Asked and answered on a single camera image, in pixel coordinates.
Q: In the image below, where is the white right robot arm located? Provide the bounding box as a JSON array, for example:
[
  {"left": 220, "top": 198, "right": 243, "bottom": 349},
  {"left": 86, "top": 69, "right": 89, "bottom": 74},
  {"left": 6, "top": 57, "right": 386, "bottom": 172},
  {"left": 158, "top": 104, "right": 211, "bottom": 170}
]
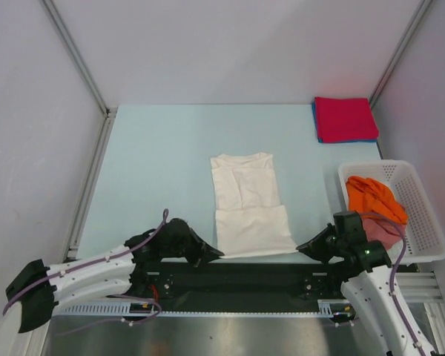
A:
[{"left": 297, "top": 223, "right": 438, "bottom": 355}]

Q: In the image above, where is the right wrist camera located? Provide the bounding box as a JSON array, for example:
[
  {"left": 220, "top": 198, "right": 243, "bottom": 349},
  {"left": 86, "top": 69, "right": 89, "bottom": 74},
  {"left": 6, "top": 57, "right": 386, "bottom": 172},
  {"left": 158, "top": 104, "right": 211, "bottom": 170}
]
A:
[{"left": 333, "top": 211, "right": 367, "bottom": 245}]

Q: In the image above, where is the white t shirt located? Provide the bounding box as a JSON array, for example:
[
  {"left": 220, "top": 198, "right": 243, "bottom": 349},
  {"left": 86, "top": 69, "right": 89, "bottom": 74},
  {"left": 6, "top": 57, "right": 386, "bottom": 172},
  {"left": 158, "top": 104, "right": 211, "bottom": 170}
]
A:
[{"left": 210, "top": 152, "right": 296, "bottom": 259}]

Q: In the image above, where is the pink t shirt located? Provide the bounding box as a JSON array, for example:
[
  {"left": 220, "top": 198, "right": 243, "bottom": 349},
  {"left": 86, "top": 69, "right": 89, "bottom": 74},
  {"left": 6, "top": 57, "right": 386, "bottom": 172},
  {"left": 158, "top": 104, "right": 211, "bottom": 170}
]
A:
[{"left": 362, "top": 217, "right": 402, "bottom": 250}]

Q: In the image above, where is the white slotted cable duct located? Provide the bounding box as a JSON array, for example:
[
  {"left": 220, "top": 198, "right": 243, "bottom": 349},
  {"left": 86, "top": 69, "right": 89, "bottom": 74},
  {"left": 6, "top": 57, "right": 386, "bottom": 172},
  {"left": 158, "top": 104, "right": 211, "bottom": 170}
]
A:
[{"left": 53, "top": 298, "right": 355, "bottom": 318}]

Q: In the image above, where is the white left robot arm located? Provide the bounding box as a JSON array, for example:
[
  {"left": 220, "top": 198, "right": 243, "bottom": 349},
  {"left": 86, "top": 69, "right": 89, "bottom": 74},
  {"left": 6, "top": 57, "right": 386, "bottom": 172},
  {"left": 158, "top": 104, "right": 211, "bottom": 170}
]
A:
[{"left": 6, "top": 218, "right": 224, "bottom": 333}]

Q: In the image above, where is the folded red t shirt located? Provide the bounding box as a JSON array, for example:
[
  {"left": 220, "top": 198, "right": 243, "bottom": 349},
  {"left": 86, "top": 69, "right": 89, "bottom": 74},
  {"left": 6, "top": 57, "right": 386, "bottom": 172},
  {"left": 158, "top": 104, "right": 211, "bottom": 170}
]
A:
[{"left": 314, "top": 96, "right": 380, "bottom": 144}]

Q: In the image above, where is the aluminium frame post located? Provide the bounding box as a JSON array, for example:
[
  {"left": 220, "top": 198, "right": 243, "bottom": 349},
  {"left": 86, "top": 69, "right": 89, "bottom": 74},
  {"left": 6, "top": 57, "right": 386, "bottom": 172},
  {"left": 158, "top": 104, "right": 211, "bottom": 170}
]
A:
[
  {"left": 369, "top": 0, "right": 435, "bottom": 109},
  {"left": 39, "top": 0, "right": 111, "bottom": 116}
]

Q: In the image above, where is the aluminium frame post left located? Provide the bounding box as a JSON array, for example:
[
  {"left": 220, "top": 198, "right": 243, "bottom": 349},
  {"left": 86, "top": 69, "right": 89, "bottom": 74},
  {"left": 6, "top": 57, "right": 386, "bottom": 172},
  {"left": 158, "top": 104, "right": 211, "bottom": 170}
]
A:
[{"left": 39, "top": 0, "right": 111, "bottom": 116}]

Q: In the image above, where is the aluminium frame post right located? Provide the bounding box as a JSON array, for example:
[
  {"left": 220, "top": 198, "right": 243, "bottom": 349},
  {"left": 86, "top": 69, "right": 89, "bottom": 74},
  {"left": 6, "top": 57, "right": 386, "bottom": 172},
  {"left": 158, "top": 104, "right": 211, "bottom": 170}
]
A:
[{"left": 369, "top": 0, "right": 435, "bottom": 109}]

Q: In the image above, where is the orange t shirt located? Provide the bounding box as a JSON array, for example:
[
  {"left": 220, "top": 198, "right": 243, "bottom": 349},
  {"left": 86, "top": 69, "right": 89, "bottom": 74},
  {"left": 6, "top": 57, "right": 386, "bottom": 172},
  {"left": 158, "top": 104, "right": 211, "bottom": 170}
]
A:
[{"left": 346, "top": 176, "right": 408, "bottom": 225}]

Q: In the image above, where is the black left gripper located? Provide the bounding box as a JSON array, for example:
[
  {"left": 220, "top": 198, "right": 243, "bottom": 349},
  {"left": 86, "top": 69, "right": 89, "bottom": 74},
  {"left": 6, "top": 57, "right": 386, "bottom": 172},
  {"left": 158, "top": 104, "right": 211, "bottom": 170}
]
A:
[{"left": 161, "top": 230, "right": 223, "bottom": 267}]

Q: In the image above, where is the white plastic basket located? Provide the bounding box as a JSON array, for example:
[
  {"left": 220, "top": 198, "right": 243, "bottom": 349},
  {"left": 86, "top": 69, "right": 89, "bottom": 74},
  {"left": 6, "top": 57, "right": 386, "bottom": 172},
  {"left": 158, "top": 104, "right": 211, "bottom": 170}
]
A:
[{"left": 338, "top": 159, "right": 445, "bottom": 265}]

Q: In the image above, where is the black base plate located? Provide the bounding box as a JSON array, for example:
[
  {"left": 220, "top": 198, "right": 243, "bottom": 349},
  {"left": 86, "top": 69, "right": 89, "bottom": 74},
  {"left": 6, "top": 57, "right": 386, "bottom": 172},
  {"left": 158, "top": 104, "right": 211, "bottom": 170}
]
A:
[{"left": 61, "top": 257, "right": 418, "bottom": 313}]

